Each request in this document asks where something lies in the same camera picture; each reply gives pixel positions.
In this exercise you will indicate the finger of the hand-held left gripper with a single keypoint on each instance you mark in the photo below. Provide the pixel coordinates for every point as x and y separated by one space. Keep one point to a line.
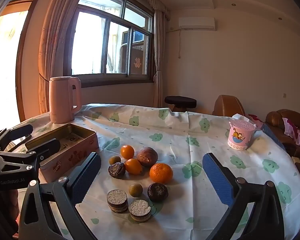
17 132
43 146

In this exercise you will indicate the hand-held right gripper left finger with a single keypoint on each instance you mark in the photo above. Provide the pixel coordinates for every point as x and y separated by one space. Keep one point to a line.
86 177

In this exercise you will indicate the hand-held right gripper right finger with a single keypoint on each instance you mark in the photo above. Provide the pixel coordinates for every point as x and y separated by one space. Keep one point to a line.
217 180

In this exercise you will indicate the pink tin box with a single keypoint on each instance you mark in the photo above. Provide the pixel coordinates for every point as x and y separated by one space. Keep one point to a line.
86 152

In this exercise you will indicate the small brown-green longan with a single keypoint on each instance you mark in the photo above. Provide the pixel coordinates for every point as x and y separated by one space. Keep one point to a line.
115 159
135 189

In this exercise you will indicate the round sesame-topped cake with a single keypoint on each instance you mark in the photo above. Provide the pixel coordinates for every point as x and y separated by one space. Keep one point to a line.
117 197
139 208

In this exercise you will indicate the small round orange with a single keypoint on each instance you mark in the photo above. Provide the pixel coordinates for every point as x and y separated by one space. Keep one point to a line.
127 151

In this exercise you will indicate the small oval orange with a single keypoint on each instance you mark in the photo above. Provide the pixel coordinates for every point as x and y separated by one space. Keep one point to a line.
133 166

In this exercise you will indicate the large tangerine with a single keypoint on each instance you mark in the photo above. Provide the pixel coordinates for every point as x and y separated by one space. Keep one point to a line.
161 173

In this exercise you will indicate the brown passion fruit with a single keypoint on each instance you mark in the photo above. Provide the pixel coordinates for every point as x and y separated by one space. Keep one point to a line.
147 156

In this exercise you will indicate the printed paper sheet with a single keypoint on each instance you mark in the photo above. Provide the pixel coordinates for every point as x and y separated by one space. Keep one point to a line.
70 141

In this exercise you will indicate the pink cartoon cup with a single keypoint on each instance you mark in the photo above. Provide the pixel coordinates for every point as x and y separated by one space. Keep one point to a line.
240 136

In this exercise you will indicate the pink electric kettle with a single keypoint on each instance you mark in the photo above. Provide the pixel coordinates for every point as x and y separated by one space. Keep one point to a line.
61 100

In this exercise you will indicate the white paper napkin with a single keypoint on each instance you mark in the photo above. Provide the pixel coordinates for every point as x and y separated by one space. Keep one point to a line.
240 117

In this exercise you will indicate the blue denim cloth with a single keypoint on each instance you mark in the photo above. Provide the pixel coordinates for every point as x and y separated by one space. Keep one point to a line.
272 133

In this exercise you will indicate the brown leather chair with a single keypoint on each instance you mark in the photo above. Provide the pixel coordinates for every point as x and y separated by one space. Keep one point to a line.
227 105

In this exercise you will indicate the brown leather sofa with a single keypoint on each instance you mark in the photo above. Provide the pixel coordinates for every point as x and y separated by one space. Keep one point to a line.
275 120

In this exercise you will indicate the black round stool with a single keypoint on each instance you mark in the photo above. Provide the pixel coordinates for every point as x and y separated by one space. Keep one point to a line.
180 101

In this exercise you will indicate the floral pink pillow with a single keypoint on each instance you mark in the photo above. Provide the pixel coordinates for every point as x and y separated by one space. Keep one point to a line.
296 130

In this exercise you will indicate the long pink curtain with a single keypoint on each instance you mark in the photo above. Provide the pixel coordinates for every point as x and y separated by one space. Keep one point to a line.
55 42

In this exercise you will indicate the sliding glass window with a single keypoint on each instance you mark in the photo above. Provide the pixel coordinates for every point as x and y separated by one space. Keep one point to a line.
105 42

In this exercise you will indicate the narrow pink curtain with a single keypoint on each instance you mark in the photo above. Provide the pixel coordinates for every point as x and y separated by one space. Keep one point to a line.
159 55

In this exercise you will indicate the white air conditioner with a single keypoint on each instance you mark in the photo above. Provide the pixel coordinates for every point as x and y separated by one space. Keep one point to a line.
197 23

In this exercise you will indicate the wooden door frame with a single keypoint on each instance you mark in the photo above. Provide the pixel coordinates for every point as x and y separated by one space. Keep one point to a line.
21 55

